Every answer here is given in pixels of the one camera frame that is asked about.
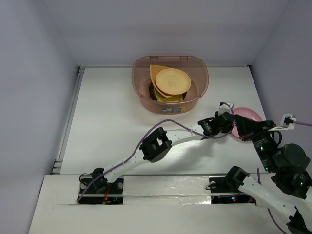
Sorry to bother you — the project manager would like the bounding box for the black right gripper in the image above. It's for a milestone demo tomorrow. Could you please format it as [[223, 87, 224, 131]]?
[[232, 113, 276, 170]]

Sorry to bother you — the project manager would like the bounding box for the pink round plate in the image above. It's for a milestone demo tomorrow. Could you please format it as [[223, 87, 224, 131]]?
[[229, 107, 264, 144]]

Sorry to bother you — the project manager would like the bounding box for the yellow round bear plate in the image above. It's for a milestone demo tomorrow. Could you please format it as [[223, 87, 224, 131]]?
[[157, 68, 192, 95]]

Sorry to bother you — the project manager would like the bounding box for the orange woven fan-shaped plate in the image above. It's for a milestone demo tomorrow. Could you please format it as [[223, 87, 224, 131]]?
[[149, 64, 170, 95]]

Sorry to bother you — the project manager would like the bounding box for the green bamboo-pattern fan plate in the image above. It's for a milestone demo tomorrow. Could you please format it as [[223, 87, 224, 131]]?
[[152, 87, 183, 103]]

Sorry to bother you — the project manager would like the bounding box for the brown rimmed cream plate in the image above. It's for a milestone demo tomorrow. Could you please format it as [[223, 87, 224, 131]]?
[[149, 83, 187, 102]]

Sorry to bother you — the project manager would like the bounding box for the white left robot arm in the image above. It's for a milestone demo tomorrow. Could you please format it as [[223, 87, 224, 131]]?
[[82, 110, 234, 194]]

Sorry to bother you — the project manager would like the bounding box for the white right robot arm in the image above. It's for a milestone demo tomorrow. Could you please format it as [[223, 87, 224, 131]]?
[[224, 115, 312, 234]]

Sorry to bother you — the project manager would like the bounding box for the pink translucent plastic bin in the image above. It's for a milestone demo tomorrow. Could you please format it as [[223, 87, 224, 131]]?
[[132, 56, 209, 115]]

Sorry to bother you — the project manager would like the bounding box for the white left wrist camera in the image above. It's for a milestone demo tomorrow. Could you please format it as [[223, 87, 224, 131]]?
[[218, 102, 234, 115]]

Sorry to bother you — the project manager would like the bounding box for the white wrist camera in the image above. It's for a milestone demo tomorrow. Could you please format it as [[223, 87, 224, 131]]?
[[218, 102, 234, 115], [269, 113, 296, 132]]

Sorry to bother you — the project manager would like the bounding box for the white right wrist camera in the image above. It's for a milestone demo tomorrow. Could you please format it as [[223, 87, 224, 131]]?
[[269, 113, 296, 132]]

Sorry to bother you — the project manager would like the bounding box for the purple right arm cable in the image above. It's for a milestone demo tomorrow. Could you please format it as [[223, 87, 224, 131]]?
[[257, 121, 312, 234]]

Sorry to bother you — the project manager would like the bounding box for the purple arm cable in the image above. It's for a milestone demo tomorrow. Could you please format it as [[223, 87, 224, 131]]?
[[77, 102, 236, 203], [257, 121, 312, 234]]

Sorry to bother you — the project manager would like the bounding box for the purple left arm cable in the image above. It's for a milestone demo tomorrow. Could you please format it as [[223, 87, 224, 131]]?
[[77, 102, 236, 203]]

